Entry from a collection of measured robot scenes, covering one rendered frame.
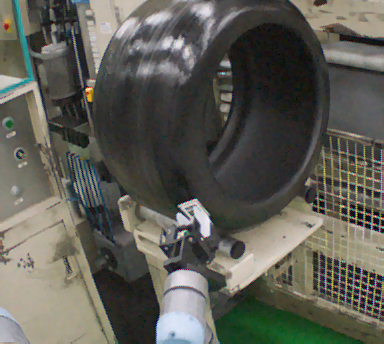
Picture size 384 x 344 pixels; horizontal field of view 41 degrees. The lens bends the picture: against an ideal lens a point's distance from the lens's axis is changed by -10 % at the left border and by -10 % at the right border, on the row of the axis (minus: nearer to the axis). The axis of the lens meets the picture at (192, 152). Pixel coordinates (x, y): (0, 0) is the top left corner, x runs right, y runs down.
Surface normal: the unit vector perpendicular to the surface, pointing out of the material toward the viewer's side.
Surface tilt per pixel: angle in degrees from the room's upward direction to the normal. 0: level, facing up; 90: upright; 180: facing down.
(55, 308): 90
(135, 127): 78
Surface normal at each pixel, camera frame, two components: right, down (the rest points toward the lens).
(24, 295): 0.67, 0.20
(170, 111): -0.09, 0.18
